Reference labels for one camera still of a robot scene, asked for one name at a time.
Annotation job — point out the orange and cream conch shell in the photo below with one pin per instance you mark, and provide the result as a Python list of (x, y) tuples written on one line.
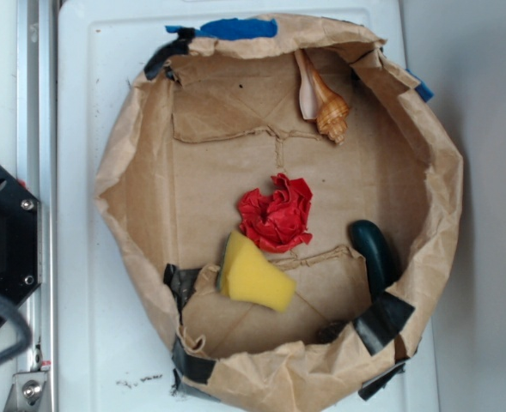
[(318, 103)]

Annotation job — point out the crumpled red paper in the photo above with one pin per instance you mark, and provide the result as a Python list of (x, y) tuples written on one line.
[(278, 222)]

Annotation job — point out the brown paper bag bin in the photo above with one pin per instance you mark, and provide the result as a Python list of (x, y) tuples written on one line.
[(216, 114)]

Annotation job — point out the yellow sponge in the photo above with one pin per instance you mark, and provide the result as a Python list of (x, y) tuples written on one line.
[(246, 275)]

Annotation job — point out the dark green oblong object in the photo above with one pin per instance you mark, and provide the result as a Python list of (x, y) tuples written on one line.
[(370, 242)]

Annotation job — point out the small brown fuzzy clump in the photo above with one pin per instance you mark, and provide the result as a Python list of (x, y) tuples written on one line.
[(330, 332)]

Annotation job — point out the white tray board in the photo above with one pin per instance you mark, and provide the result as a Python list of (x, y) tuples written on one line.
[(109, 357)]

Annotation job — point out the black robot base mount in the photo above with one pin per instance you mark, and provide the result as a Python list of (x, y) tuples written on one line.
[(19, 240)]

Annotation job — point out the aluminium extrusion rail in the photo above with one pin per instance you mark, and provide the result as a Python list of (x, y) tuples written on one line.
[(36, 166)]

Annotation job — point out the metal corner bracket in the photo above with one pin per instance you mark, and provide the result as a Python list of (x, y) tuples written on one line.
[(26, 392)]

